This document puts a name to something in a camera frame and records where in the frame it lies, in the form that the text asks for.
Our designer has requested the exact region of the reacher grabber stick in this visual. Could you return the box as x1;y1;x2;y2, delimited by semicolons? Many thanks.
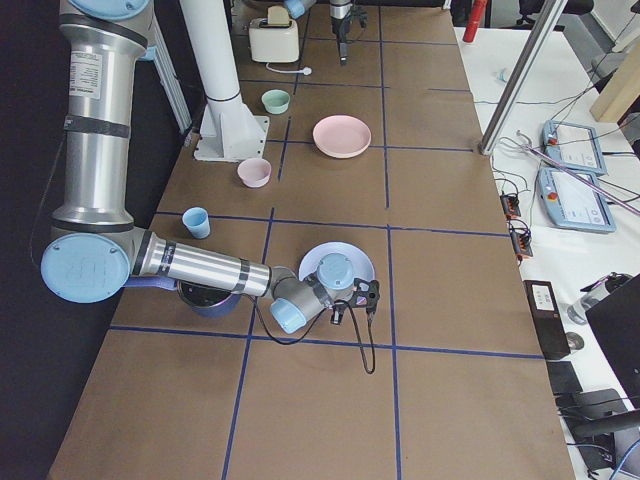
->
498;130;640;216

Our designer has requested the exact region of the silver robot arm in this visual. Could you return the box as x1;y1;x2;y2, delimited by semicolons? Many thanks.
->
40;1;379;333

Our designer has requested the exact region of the black rectangular box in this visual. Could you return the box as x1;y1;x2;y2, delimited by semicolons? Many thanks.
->
523;280;570;360

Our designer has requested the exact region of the orange circuit board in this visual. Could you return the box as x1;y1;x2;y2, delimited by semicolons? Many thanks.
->
500;193;521;219
509;226;533;261

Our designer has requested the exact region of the teach pendant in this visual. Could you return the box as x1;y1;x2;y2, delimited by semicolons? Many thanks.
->
542;120;607;176
537;167;616;233

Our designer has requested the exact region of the brown paper table cover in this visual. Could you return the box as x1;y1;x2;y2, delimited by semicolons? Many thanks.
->
49;7;574;479

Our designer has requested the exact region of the aluminium frame post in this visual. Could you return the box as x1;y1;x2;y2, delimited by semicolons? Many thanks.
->
478;0;568;156

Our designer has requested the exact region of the light blue cup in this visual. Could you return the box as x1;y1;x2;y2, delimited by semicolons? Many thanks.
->
182;207;211;239

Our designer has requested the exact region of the teach pendant far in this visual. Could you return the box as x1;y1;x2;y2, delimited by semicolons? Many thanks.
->
542;120;607;176

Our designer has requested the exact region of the pink bowl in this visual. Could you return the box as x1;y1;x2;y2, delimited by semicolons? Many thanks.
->
237;158;272;188

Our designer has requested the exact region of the pink plate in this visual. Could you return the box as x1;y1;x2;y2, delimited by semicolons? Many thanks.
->
312;115;372;159

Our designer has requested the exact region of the dark blue pot with lid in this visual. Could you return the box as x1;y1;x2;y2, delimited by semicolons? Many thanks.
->
124;276;240;318

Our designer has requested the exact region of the blue plate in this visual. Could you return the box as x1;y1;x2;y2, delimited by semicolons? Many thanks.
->
298;241;375;290

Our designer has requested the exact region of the white camera pole with base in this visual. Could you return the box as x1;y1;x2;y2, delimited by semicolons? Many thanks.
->
180;0;270;162

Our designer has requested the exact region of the white toaster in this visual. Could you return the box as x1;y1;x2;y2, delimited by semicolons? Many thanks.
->
249;5;300;63

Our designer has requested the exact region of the white toaster cord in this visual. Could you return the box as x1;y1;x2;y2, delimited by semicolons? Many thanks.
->
264;61;314;77

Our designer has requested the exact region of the red cylinder bottle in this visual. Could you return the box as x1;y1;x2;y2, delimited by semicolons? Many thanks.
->
462;0;488;43

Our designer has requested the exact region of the teach pendant near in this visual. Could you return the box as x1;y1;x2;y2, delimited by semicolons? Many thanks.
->
537;167;616;233

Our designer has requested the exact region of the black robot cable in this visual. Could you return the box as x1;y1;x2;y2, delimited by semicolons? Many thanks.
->
253;297;377;375

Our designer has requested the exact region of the green bowl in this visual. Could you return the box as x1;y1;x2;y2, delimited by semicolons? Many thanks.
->
261;89;290;115

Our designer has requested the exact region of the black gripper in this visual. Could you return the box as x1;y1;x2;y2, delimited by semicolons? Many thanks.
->
349;278;380;316
329;3;366;66

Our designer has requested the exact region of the wooden beam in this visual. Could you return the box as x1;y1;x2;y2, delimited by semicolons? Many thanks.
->
590;43;639;123

